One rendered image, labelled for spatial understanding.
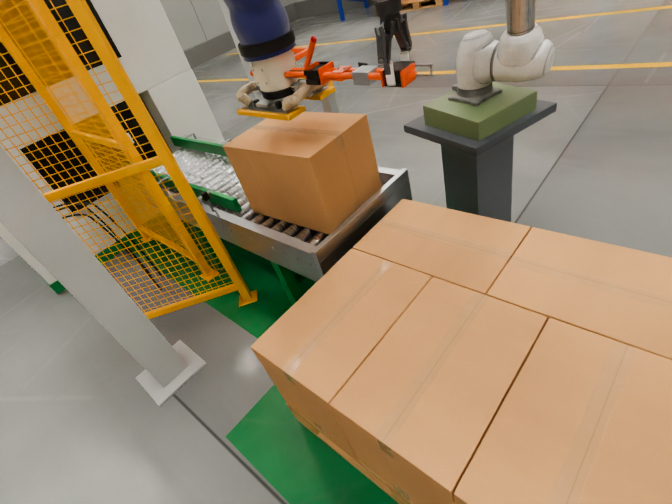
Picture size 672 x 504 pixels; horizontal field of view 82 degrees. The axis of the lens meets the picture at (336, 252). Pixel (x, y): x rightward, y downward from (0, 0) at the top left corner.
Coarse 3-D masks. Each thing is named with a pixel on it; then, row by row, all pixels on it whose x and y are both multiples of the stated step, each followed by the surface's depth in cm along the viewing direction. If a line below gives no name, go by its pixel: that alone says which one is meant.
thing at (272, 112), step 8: (280, 104) 155; (240, 112) 168; (248, 112) 165; (256, 112) 161; (264, 112) 159; (272, 112) 156; (280, 112) 153; (288, 112) 152; (296, 112) 152; (288, 120) 150
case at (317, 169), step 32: (256, 128) 196; (288, 128) 184; (320, 128) 173; (352, 128) 167; (256, 160) 178; (288, 160) 162; (320, 160) 158; (352, 160) 173; (256, 192) 197; (288, 192) 178; (320, 192) 162; (352, 192) 179; (320, 224) 178
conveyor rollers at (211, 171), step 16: (176, 160) 312; (192, 160) 303; (208, 160) 293; (224, 160) 284; (192, 176) 278; (208, 176) 269; (224, 176) 266; (176, 192) 263; (224, 192) 248; (240, 192) 237; (224, 208) 231; (272, 224) 203; (288, 224) 199; (304, 240) 185; (320, 240) 180
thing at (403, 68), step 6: (396, 66) 122; (402, 66) 120; (408, 66) 119; (414, 66) 121; (384, 72) 122; (396, 72) 119; (402, 72) 118; (384, 78) 124; (396, 78) 121; (402, 78) 119; (414, 78) 123; (384, 84) 125; (396, 84) 122; (402, 84) 120
